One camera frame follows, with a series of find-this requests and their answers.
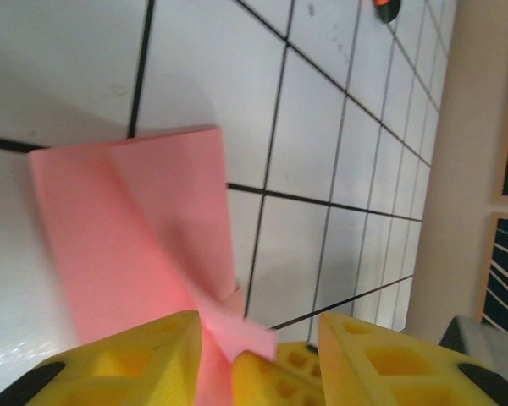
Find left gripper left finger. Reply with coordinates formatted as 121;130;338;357
0;310;205;406

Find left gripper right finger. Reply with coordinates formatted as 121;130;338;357
318;312;508;406

